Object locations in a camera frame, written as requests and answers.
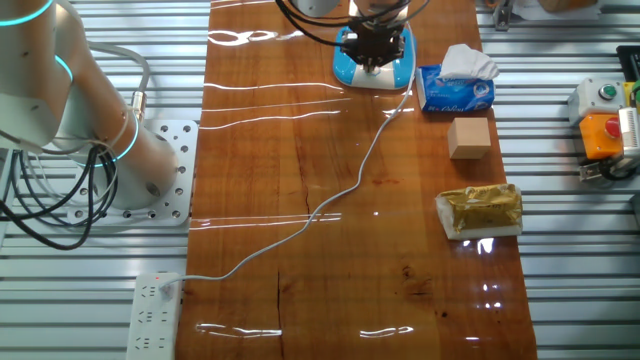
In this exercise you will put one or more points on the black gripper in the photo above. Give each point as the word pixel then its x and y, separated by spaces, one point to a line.
pixel 375 45

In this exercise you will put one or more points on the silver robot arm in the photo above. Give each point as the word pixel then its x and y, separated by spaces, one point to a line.
pixel 90 125

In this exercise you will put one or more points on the white box with green button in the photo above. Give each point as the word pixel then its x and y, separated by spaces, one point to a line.
pixel 595 100

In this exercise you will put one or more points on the orange box with red button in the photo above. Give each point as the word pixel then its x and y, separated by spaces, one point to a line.
pixel 600 137

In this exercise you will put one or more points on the blue tissue pack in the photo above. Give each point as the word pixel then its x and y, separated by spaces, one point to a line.
pixel 455 92

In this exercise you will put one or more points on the wooden cube block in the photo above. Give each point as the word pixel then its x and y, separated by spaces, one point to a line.
pixel 469 138

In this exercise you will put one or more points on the gold wrapped white package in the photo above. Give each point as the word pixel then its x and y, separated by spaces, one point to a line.
pixel 482 210

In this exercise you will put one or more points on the white paper sheet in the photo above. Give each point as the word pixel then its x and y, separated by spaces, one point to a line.
pixel 550 14

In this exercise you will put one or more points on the brown object on paper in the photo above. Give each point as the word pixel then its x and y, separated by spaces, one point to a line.
pixel 570 5

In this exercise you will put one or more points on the grey perforated mounting plate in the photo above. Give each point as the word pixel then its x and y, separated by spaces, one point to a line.
pixel 180 165

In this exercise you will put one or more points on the black flat device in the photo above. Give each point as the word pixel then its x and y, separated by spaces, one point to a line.
pixel 631 60

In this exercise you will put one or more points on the yellow and green box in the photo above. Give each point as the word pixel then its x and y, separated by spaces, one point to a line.
pixel 632 92

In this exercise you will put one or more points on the white ribbed module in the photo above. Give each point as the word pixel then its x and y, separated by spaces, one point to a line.
pixel 631 131

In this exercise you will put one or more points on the white power strip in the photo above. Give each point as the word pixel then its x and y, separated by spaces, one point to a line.
pixel 152 320

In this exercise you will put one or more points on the grey metal bracket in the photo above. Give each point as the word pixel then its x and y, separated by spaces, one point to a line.
pixel 502 15

